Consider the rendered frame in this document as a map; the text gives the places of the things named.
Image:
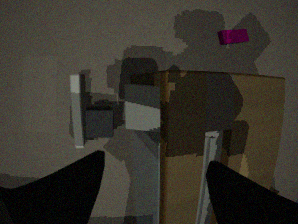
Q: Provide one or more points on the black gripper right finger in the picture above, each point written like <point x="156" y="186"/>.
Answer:
<point x="238" y="200"/>

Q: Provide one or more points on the brown cardboard box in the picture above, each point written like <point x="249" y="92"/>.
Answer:
<point x="274" y="190"/>

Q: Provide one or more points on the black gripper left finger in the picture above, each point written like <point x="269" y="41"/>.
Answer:
<point x="64" y="197"/>

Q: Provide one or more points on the small magenta block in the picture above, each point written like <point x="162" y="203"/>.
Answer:
<point x="232" y="36"/>

